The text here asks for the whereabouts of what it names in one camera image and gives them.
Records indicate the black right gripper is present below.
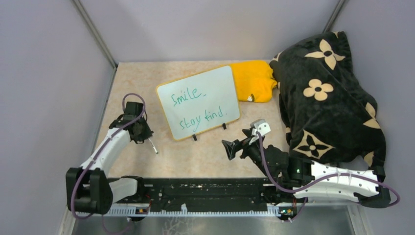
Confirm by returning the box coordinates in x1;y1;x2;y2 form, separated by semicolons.
222;129;274;179

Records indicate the white marker pen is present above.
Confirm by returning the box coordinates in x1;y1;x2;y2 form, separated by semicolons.
148;138;159;154

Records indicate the yellow-framed whiteboard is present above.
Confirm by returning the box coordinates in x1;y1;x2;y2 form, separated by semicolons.
156;65;241;141

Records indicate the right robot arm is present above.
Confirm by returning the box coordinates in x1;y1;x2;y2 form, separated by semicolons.
221;124;394;208

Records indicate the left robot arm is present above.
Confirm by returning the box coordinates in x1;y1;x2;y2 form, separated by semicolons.
65;101;153;218

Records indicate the folded yellow cloth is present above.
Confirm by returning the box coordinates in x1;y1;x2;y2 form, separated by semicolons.
230;60;277;103

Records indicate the black floral blanket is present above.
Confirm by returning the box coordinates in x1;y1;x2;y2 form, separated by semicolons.
270;31;386;168

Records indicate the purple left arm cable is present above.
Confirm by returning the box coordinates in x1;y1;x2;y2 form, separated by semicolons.
69;93;146;235

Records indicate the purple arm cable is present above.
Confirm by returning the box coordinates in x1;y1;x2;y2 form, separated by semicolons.
256;131;401;223
69;93;146;235

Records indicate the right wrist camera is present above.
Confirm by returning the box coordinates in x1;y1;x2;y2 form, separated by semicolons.
250;119;271;136

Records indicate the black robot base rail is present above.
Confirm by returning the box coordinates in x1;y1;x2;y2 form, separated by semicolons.
106;178;306;223

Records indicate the left metal corner post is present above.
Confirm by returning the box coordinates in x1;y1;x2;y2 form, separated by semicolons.
70;0;118;70

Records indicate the metal corner post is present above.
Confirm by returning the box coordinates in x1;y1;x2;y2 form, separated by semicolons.
70;0;118;70
323;0;346;33

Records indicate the right metal corner post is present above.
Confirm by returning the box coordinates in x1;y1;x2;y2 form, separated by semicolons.
323;0;346;33

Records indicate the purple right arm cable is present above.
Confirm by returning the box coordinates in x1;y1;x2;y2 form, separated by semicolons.
256;131;401;223

